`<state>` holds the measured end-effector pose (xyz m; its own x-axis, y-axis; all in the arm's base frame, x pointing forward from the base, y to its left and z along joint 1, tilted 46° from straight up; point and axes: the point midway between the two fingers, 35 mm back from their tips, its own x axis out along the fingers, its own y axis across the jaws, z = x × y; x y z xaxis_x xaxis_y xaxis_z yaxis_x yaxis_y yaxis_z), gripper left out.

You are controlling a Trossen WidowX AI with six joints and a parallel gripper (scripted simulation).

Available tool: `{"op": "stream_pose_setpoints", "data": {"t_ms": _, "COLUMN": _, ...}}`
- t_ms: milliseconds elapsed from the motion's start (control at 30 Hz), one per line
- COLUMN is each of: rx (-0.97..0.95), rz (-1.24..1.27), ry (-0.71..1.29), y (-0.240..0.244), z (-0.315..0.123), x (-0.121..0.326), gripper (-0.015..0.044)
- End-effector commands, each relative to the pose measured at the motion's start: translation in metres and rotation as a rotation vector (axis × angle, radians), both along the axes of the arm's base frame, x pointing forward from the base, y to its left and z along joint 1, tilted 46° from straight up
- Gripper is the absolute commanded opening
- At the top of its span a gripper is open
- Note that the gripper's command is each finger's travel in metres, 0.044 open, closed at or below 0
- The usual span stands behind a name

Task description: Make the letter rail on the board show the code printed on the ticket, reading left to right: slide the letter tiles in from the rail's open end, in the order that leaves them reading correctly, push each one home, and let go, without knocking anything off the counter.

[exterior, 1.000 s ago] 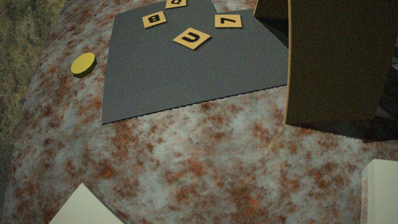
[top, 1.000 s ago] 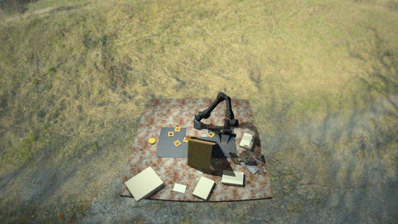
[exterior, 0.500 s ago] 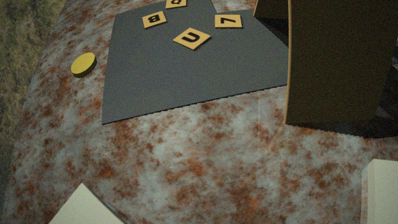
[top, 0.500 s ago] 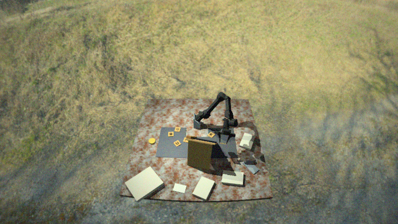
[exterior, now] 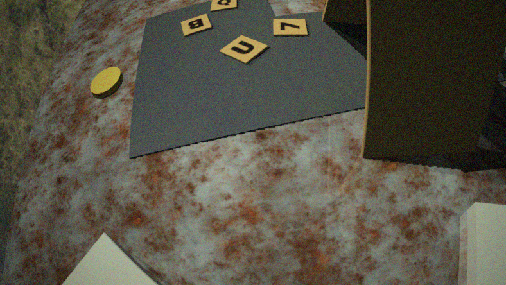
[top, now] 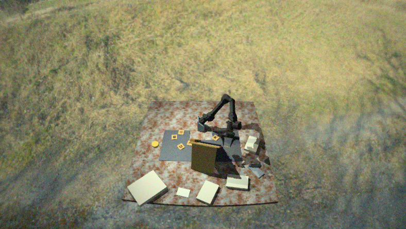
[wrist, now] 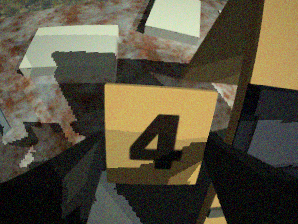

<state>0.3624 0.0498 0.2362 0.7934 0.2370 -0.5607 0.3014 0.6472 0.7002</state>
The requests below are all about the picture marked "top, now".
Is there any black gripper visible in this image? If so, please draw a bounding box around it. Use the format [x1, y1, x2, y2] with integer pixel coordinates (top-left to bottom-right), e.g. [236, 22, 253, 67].
[217, 128, 239, 147]

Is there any grey flat rectangular tile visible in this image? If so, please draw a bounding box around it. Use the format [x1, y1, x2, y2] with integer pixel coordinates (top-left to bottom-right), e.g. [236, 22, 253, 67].
[248, 163, 264, 178]

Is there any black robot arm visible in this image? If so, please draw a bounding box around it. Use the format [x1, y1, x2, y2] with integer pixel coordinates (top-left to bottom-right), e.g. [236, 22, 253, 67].
[199, 93, 242, 138]

